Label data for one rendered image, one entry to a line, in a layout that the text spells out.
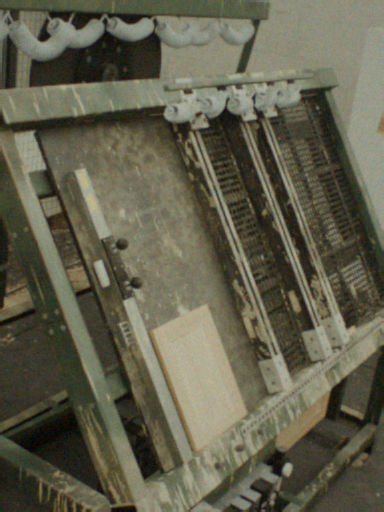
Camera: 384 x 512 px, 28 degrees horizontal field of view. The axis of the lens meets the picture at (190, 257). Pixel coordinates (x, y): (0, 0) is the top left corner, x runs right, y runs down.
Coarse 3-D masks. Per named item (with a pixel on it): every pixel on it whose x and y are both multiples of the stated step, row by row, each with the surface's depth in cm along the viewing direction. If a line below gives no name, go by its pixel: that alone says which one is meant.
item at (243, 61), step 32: (0, 0) 252; (32, 0) 263; (64, 0) 276; (96, 0) 289; (128, 0) 304; (160, 0) 321; (192, 0) 339; (224, 0) 359; (256, 0) 383; (256, 32) 399
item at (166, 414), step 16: (80, 192) 234; (80, 208) 235; (96, 224) 234; (96, 240) 235; (112, 272) 234; (112, 288) 235; (128, 304) 235; (128, 320) 235; (144, 336) 237; (144, 352) 235; (144, 368) 235; (160, 384) 237; (160, 400) 235; (160, 416) 236; (176, 416) 238; (176, 432) 236; (176, 448) 235; (176, 464) 237
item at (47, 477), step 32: (0, 320) 334; (32, 416) 386; (64, 416) 287; (352, 416) 421; (0, 448) 249; (32, 448) 273; (288, 448) 373; (352, 448) 386; (32, 480) 240; (64, 480) 238; (320, 480) 357
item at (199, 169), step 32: (192, 96) 280; (224, 96) 272; (192, 128) 275; (192, 160) 281; (224, 224) 280; (224, 256) 283; (256, 288) 284; (256, 320) 281; (256, 352) 284; (288, 384) 283
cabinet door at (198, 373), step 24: (192, 312) 261; (168, 336) 249; (192, 336) 258; (216, 336) 268; (168, 360) 246; (192, 360) 255; (216, 360) 264; (168, 384) 245; (192, 384) 252; (216, 384) 261; (192, 408) 248; (216, 408) 258; (240, 408) 267; (192, 432) 245; (216, 432) 254
